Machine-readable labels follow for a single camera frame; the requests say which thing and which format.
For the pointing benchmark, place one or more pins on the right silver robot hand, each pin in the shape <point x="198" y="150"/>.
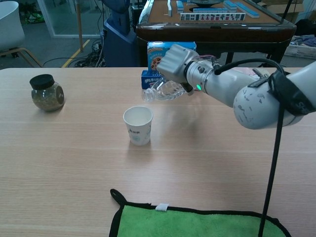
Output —
<point x="175" y="63"/>

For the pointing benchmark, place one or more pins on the light blue cookie box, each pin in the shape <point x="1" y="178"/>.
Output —
<point x="154" y="50"/>

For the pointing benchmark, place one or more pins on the dark wooden mahjong table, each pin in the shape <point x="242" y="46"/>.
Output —
<point x="197" y="32"/>

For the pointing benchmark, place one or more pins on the printed mahjong tile row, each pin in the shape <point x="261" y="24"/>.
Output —
<point x="212" y="16"/>

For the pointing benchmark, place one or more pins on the green cloth with black trim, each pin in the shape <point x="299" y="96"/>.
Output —
<point x="197" y="225"/>

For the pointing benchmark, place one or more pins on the white chair with wooden legs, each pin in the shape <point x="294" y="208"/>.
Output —
<point x="10" y="27"/>

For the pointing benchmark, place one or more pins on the transparent plastic water bottle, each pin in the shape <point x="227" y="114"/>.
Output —
<point x="165" y="92"/>

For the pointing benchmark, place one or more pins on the glass jar with black lid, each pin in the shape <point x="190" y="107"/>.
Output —
<point x="47" y="97"/>

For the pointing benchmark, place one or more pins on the small white paper cup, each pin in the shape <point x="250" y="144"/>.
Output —
<point x="138" y="128"/>

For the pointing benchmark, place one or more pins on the white plastic basket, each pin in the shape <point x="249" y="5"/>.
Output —
<point x="300" y="50"/>

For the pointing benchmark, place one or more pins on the blue machine base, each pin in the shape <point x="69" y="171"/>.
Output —
<point x="118" y="44"/>

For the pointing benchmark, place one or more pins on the wooden pole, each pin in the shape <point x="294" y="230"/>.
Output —
<point x="79" y="24"/>

